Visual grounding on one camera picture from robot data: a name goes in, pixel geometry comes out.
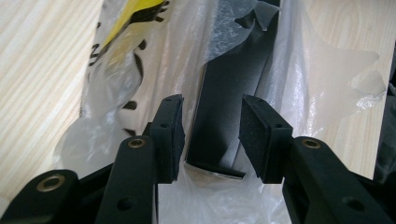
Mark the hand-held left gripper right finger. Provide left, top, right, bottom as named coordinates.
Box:
left=238, top=93, right=394, bottom=224

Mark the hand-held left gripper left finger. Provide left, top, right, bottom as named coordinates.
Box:
left=94, top=93, right=187, bottom=224

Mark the clear smiley-face plastic bag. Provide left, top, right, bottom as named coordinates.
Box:
left=51, top=0, right=389, bottom=224

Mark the black box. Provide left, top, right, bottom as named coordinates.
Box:
left=184, top=0, right=281, bottom=180

